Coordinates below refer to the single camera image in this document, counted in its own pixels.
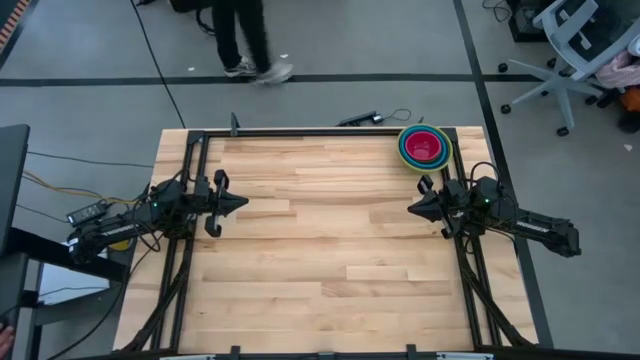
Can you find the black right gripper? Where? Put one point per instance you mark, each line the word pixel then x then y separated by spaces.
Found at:
pixel 450 210

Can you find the black flat screen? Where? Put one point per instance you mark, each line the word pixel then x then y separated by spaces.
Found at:
pixel 11 185

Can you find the black aluminium table frame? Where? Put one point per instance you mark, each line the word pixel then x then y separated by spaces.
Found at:
pixel 340 132

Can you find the pink cloth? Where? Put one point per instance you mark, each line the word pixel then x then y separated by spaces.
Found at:
pixel 620 70

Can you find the pink plastic bowl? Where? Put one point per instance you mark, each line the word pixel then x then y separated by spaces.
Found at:
pixel 424 146

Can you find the black power strip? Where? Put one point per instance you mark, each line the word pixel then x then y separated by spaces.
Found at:
pixel 356 119

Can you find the grey office chair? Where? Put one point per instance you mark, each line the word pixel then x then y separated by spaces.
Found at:
pixel 565 85

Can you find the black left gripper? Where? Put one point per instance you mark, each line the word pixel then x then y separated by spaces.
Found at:
pixel 216 200

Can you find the person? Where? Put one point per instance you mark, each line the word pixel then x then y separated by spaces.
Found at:
pixel 225 30

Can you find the person's hand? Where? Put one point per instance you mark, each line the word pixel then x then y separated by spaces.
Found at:
pixel 5 340

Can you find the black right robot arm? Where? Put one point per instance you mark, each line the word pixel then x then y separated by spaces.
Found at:
pixel 540 227

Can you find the black power adapter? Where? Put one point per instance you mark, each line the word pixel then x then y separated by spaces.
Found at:
pixel 87 213

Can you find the blue plastic bowl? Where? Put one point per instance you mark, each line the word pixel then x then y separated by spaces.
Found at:
pixel 425 165

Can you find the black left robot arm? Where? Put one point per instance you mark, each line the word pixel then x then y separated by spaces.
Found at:
pixel 110 230

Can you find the stack of colourful bowls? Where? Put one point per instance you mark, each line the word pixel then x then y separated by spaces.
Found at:
pixel 426 171

